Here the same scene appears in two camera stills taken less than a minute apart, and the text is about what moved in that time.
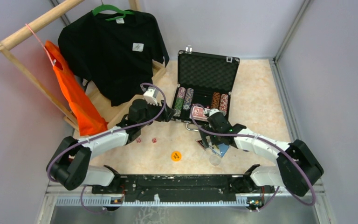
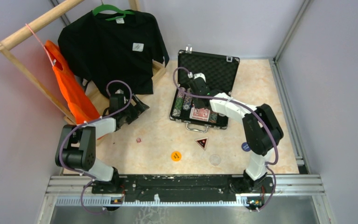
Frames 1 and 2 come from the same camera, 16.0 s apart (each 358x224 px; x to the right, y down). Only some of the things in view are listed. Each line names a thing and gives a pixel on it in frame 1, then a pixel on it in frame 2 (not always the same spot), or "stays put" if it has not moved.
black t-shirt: (120, 54) stays put
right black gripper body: (206, 137) → (198, 101)
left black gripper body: (167, 114) → (134, 108)
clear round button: (215, 160) stays put
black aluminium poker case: (204, 82) stays put
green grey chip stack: (179, 101) stays put
